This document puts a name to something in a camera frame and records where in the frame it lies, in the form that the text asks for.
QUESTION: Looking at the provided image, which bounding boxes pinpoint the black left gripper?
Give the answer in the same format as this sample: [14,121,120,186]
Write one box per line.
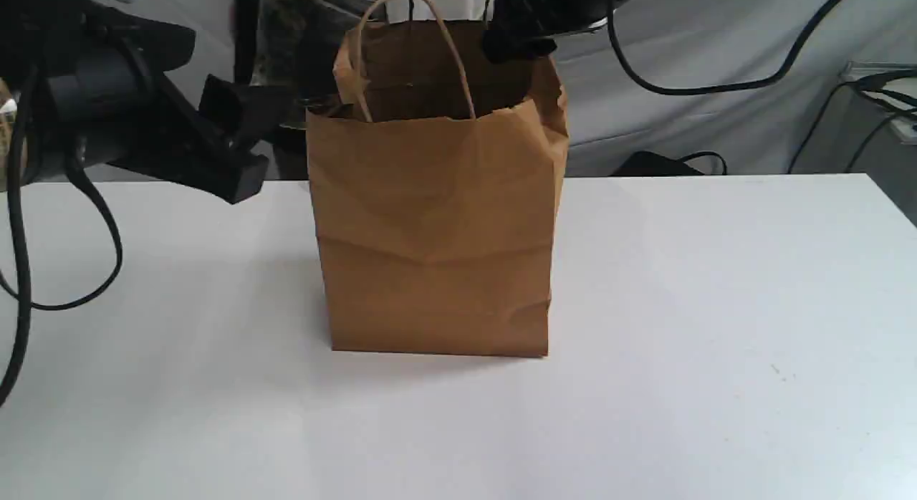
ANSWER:
[1,0,288,203]

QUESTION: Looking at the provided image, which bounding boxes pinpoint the brown paper bag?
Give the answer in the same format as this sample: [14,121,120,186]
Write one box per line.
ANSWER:
[307,0,570,357]

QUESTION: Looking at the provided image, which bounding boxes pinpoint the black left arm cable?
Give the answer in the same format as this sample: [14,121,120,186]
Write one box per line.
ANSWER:
[0,63,124,408]

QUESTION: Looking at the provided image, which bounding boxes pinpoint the camouflage jacket person torso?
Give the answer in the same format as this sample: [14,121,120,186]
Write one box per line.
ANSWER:
[230,0,375,181]

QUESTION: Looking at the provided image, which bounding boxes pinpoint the black cables at right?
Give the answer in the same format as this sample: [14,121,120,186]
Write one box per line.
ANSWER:
[788,59,917,175]

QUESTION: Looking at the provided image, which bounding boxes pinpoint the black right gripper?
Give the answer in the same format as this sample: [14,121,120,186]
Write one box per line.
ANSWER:
[481,0,630,64]

